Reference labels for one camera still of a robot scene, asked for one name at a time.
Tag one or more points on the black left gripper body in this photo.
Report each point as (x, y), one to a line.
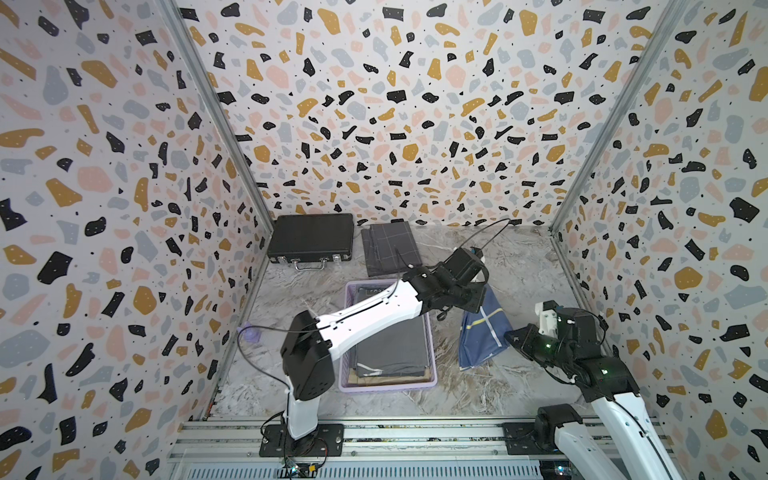
(468, 298)

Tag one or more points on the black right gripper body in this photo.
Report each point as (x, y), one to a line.
(552, 354)

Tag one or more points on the blue yellow-striped pillowcase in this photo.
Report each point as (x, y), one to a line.
(482, 334)

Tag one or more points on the grey Passion pillowcase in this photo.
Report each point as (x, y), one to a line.
(399, 351)

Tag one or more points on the grey cream tan pillowcase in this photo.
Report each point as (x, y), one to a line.
(354, 380)

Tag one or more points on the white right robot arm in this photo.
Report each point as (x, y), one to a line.
(614, 395)

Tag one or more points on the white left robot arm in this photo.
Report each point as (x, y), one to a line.
(314, 343)

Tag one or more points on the dark grey checked folded sheet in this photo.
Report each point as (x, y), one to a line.
(389, 248)

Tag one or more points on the lilac perforated plastic basket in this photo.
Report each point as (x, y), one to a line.
(344, 371)

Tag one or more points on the black hard carrying case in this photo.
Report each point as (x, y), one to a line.
(309, 242)

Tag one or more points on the small purple toy figure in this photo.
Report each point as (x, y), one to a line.
(250, 334)

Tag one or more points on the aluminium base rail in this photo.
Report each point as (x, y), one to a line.
(398, 448)

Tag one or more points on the right aluminium corner post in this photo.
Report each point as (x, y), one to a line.
(664, 29)

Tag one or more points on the aluminium corner post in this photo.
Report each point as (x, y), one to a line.
(664, 29)
(172, 18)

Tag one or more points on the left aluminium corner post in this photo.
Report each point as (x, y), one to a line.
(172, 18)

